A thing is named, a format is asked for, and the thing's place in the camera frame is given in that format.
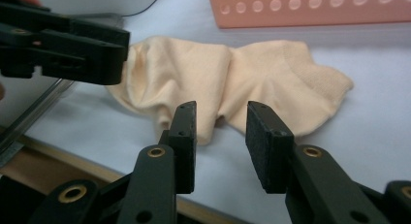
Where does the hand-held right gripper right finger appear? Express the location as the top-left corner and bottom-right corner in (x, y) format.
(245, 101), (383, 224)

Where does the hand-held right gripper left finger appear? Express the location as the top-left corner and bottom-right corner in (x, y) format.
(116, 101), (198, 224)

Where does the clear plastic box lid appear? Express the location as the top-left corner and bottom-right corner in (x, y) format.
(0, 12), (126, 167)

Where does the peach sock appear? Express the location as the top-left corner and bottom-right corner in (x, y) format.
(106, 35), (356, 146)

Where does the pink plastic basket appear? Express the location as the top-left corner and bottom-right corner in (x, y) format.
(206, 0), (411, 30)

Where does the white table cover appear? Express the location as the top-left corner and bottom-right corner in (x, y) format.
(0, 0), (411, 224)

